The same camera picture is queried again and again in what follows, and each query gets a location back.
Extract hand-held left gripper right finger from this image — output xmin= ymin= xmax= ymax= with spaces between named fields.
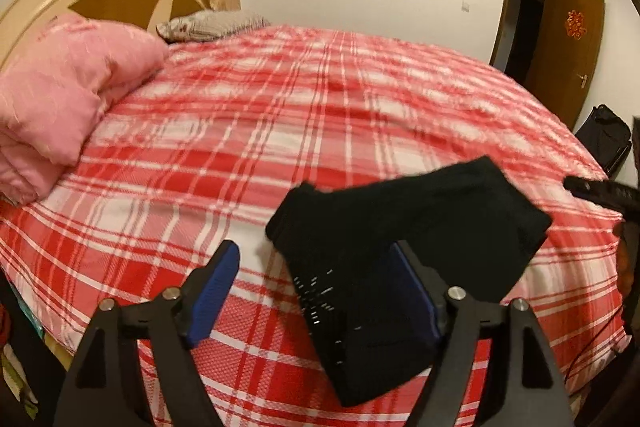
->
xmin=390 ymin=239 xmax=576 ymax=427

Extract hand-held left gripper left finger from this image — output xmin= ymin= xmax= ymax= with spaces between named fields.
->
xmin=52 ymin=241 xmax=241 ymax=427

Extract pink quilt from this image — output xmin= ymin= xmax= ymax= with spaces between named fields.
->
xmin=0 ymin=13 xmax=170 ymax=205

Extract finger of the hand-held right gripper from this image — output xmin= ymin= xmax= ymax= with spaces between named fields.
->
xmin=564 ymin=176 xmax=607 ymax=200

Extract black pants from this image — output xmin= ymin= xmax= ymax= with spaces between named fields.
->
xmin=264 ymin=155 xmax=553 ymax=408

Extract dark door frame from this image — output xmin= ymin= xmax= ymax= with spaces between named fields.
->
xmin=489 ymin=0 xmax=560 ymax=82

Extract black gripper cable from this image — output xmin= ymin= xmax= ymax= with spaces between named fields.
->
xmin=562 ymin=302 xmax=628 ymax=375

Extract grey pillow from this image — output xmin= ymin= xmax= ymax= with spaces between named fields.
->
xmin=156 ymin=9 xmax=271 ymax=44

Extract red door decoration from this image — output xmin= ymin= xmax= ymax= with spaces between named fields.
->
xmin=564 ymin=9 xmax=587 ymax=39

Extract wooden door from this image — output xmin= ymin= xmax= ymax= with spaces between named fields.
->
xmin=524 ymin=0 xmax=606 ymax=130

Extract person's right hand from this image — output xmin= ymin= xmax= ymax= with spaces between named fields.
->
xmin=616 ymin=219 xmax=638 ymax=295

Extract black suitcase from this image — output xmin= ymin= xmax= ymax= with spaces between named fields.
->
xmin=575 ymin=104 xmax=632 ymax=178

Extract red plaid bed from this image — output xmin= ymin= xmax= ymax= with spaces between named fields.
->
xmin=0 ymin=24 xmax=631 ymax=427

